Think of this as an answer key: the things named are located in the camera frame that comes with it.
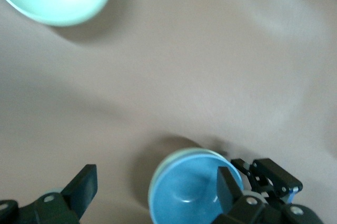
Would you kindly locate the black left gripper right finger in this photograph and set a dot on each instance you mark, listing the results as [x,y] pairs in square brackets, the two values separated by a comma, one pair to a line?
[229,189]

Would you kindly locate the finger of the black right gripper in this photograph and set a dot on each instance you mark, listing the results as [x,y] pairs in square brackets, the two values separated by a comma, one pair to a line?
[243,167]
[273,176]

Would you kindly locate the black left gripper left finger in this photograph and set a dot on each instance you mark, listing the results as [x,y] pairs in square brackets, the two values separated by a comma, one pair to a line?
[76,192]

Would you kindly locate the blue bowl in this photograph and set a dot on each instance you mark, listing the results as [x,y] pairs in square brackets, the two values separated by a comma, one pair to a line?
[184,181]

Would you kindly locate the brown table cover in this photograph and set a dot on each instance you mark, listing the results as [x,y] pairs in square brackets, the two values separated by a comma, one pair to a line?
[184,76]

